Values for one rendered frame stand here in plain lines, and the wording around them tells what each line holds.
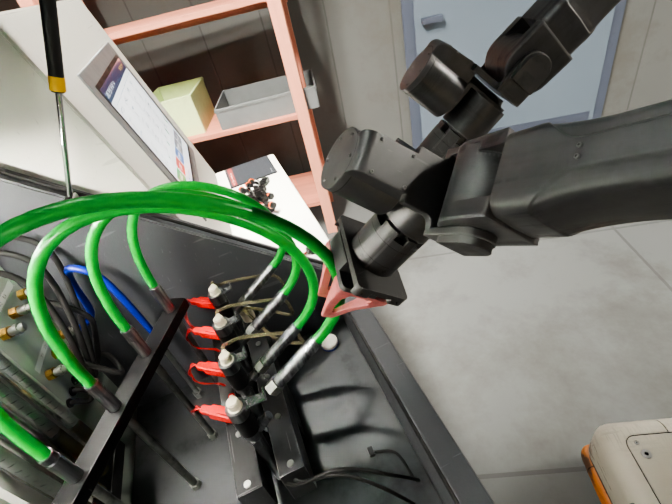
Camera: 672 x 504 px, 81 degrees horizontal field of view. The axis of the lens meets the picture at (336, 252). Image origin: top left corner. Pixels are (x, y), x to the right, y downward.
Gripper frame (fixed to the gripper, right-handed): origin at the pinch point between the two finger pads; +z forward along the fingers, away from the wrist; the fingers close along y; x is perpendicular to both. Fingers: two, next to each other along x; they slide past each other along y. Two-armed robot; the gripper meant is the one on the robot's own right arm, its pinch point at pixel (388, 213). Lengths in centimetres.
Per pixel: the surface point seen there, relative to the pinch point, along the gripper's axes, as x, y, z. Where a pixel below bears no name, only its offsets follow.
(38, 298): 15.5, 34.6, 21.9
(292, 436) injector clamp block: 18.6, -1.9, 30.9
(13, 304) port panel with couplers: 1, 40, 43
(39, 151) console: -11, 46, 23
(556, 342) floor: -52, -137, 33
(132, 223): -1.8, 30.2, 21.7
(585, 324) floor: -58, -148, 22
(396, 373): 9.7, -16.3, 20.5
